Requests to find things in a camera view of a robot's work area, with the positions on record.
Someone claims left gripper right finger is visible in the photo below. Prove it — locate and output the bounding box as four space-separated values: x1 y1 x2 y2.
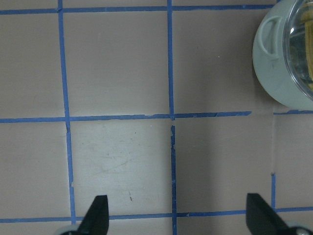
246 193 313 235

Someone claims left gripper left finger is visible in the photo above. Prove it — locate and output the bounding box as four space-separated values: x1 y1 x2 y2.
55 195 109 235

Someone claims pale green cooking pot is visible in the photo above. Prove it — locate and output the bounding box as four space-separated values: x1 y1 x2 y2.
252 0 313 111

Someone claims glass pot lid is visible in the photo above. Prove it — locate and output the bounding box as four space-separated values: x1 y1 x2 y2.
284 0 313 99

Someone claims yellow corn cob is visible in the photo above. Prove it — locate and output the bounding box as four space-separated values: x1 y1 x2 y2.
300 10 313 90

